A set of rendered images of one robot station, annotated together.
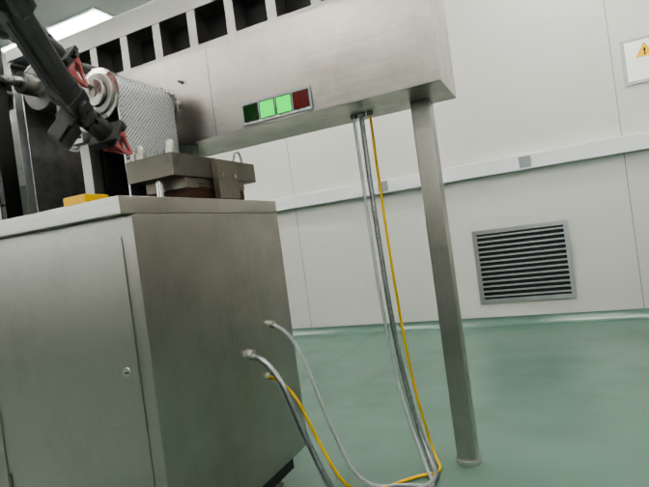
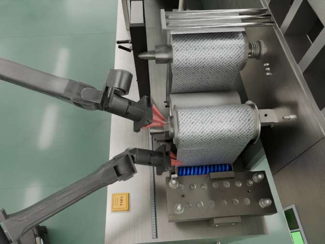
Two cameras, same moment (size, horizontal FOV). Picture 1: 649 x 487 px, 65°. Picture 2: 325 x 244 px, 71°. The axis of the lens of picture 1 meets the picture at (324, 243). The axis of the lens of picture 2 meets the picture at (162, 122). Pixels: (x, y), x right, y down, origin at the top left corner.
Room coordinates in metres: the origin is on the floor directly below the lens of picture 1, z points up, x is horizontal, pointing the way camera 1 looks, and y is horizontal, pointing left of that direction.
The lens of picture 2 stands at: (1.25, 0.27, 1.92)
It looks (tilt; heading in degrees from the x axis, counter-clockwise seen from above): 59 degrees down; 62
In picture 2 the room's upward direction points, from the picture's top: straight up
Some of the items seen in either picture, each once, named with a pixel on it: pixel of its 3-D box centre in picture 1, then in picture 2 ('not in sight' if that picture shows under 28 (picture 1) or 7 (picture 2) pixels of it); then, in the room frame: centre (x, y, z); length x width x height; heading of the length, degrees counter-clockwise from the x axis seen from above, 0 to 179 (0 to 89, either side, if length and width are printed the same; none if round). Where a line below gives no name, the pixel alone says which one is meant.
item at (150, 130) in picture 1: (152, 143); (207, 157); (1.55, 0.48, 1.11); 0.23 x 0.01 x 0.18; 156
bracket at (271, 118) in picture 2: not in sight; (267, 116); (1.73, 0.46, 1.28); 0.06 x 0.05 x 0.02; 156
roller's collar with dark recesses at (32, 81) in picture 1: (29, 84); (163, 54); (1.54, 0.82, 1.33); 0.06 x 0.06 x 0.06; 66
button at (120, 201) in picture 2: (86, 201); (120, 202); (1.18, 0.53, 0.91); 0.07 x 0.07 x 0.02; 66
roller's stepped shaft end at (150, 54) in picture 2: (10, 79); (146, 55); (1.49, 0.84, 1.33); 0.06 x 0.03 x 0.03; 156
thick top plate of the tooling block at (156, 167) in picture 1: (196, 173); (217, 195); (1.54, 0.35, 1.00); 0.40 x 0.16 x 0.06; 156
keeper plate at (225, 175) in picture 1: (226, 180); (224, 222); (1.51, 0.26, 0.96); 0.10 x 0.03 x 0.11; 156
